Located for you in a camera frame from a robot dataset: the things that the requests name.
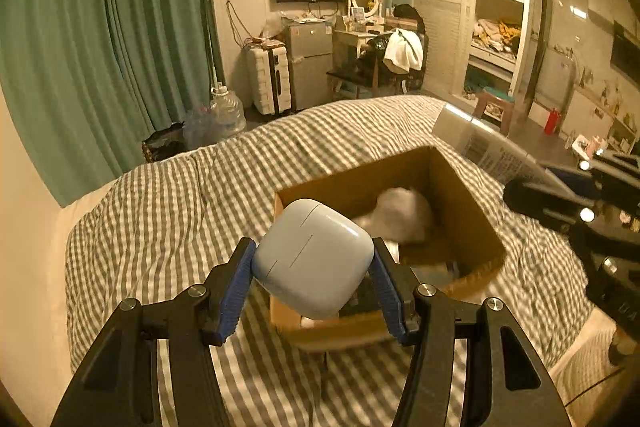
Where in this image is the small brown stool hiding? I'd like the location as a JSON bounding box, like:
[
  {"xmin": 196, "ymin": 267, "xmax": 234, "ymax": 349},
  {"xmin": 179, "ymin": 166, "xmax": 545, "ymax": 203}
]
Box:
[{"xmin": 472, "ymin": 89, "xmax": 516, "ymax": 132}]

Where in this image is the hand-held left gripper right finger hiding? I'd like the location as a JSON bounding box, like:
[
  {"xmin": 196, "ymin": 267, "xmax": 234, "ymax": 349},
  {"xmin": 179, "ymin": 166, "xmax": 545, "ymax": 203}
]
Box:
[{"xmin": 371, "ymin": 237, "xmax": 573, "ymax": 427}]

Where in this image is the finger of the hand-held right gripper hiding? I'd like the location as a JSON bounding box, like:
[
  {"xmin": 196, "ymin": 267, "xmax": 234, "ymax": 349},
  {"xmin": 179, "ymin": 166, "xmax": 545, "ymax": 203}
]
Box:
[
  {"xmin": 502, "ymin": 179, "xmax": 603, "ymax": 233},
  {"xmin": 540, "ymin": 151, "xmax": 640, "ymax": 208}
]

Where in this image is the pile of clothes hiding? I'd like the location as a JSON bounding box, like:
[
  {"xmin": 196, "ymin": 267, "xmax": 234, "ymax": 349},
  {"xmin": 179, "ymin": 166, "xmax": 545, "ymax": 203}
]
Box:
[{"xmin": 472, "ymin": 18, "xmax": 523, "ymax": 55}]

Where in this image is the white suitcase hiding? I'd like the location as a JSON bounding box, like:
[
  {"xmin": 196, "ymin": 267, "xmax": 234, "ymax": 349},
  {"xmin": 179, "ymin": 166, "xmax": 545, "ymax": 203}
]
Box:
[{"xmin": 246, "ymin": 45, "xmax": 293, "ymax": 116}]

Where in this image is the silver small fridge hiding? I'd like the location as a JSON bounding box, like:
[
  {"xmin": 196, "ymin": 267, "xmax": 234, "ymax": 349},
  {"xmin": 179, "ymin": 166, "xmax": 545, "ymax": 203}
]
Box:
[{"xmin": 282, "ymin": 18, "xmax": 335, "ymax": 110}]

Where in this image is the wooden dressing table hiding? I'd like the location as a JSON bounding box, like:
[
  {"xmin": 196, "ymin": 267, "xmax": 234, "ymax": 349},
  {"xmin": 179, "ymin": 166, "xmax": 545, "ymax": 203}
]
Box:
[{"xmin": 332, "ymin": 24, "xmax": 396, "ymax": 72}]

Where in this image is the white wardrobe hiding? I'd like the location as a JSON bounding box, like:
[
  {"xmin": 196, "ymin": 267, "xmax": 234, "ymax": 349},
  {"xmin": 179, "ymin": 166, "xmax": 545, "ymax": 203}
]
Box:
[{"xmin": 412, "ymin": 0, "xmax": 532, "ymax": 100}]

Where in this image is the crumpled clear plastic bag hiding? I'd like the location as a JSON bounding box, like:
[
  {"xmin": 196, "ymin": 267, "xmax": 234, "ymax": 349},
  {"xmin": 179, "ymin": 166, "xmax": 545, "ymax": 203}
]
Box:
[{"xmin": 182, "ymin": 107, "xmax": 221, "ymax": 148}]

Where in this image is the large clear water bottle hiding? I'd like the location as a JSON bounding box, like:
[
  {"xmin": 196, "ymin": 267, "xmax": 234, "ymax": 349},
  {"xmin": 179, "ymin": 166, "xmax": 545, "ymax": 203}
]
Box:
[{"xmin": 209, "ymin": 82, "xmax": 247, "ymax": 138}]

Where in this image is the grey white checked blanket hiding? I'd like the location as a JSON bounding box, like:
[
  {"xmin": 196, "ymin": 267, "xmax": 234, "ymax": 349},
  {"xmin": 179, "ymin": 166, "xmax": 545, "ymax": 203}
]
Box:
[{"xmin": 65, "ymin": 96, "xmax": 621, "ymax": 427}]

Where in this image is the cardboard box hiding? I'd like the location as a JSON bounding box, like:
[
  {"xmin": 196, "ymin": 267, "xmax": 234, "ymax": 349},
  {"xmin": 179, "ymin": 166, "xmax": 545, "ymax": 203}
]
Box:
[{"xmin": 269, "ymin": 146, "xmax": 507, "ymax": 353}]

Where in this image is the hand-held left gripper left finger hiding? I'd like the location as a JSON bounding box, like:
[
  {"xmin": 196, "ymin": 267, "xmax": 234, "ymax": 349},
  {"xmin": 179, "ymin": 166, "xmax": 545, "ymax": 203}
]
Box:
[{"xmin": 50, "ymin": 237, "xmax": 258, "ymax": 427}]

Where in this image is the dark chair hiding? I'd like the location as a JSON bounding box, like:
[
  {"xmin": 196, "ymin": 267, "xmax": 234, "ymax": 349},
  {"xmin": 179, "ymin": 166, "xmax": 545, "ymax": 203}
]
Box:
[{"xmin": 327, "ymin": 32, "xmax": 431, "ymax": 100}]

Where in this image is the white towel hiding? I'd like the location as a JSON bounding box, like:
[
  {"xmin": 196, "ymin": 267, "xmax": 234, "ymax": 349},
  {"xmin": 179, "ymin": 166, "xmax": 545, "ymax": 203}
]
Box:
[{"xmin": 384, "ymin": 28, "xmax": 423, "ymax": 74}]

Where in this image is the black floor bag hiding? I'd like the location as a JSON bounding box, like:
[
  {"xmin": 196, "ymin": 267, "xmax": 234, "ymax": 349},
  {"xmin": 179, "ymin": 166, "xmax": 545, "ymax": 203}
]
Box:
[{"xmin": 142, "ymin": 123, "xmax": 186, "ymax": 162}]

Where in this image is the light blue earbuds case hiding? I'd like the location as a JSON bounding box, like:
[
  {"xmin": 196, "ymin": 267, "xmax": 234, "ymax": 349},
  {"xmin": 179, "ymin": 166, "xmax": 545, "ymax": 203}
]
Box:
[{"xmin": 251, "ymin": 199, "xmax": 375, "ymax": 320}]

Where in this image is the white grey sock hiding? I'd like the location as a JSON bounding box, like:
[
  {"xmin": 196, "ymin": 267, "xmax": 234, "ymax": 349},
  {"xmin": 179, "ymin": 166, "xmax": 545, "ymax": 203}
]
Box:
[{"xmin": 357, "ymin": 188, "xmax": 435, "ymax": 244}]

